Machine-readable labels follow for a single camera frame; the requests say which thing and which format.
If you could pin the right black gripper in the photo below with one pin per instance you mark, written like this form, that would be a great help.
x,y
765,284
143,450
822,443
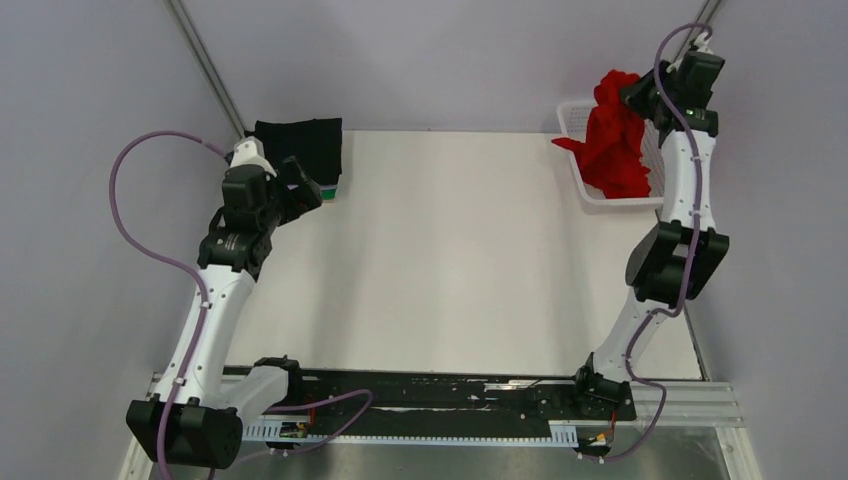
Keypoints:
x,y
633,95

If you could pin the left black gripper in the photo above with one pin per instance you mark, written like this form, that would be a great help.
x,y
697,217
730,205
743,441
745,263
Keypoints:
x,y
305,194

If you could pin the red t shirt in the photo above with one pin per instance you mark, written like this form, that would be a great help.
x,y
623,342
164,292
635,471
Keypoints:
x,y
609,158

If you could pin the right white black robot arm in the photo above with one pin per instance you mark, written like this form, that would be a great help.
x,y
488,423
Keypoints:
x,y
677,257

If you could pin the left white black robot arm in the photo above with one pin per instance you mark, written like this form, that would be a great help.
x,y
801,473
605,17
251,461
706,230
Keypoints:
x,y
191,418

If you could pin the folded black t shirt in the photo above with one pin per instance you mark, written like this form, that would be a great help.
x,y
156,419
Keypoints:
x,y
316,143

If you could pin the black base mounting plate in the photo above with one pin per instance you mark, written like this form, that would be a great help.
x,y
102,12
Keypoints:
x,y
350,410

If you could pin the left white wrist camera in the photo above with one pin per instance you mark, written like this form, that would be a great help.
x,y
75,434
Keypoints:
x,y
250,151

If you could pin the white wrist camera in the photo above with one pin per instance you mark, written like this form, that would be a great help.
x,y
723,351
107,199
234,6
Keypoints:
x,y
699,44
250,151

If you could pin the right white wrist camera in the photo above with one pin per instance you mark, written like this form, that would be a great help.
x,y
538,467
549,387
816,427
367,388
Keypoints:
x,y
699,44

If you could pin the aluminium frame rail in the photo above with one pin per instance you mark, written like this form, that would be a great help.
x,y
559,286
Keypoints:
x,y
674,403

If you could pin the white slotted cable duct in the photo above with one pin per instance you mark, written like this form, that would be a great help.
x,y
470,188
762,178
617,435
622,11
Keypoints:
x,y
558,436

